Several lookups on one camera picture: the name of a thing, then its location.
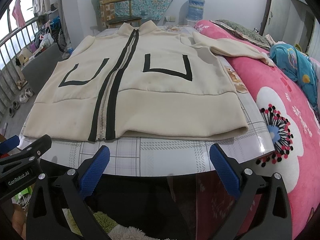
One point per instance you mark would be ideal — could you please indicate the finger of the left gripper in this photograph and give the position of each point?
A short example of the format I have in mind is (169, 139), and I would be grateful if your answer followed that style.
(7, 145)

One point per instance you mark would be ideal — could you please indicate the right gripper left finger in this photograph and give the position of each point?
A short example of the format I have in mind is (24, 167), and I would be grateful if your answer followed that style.
(57, 208)

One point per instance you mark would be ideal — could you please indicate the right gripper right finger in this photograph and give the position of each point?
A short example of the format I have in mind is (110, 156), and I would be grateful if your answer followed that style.
(272, 219)

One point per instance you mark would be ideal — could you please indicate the cream zip jacket black trim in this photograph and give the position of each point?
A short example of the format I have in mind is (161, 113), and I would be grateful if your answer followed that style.
(143, 82)

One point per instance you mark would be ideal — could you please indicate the dark shoes pair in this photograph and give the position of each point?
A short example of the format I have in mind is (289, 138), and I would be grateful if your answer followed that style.
(13, 108)

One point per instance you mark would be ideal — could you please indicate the white sneakers pair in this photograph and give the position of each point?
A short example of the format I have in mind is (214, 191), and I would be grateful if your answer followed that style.
(24, 96)

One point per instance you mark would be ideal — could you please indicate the dark grey board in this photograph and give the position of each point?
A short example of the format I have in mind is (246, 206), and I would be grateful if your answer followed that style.
(38, 70)

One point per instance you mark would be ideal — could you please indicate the metal balcony railing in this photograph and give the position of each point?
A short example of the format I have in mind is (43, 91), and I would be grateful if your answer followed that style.
(12, 43)

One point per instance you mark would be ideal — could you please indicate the pink floral blanket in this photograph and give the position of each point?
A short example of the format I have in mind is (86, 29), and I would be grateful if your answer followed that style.
(293, 128)

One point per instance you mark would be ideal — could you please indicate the pink hanging garment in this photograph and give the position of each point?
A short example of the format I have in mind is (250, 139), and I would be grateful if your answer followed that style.
(17, 14)

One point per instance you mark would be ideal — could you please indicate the white hanging garment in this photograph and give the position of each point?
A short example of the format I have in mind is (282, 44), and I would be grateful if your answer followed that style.
(41, 7)

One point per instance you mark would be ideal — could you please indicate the blue patterned quilt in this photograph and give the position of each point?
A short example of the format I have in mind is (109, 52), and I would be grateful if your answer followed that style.
(299, 68)

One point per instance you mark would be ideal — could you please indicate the wooden chair black seat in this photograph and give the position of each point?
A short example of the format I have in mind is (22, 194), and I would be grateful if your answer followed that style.
(124, 14)

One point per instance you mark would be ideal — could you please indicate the grey patterned pillow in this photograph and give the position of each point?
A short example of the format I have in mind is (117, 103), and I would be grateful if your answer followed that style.
(243, 33)

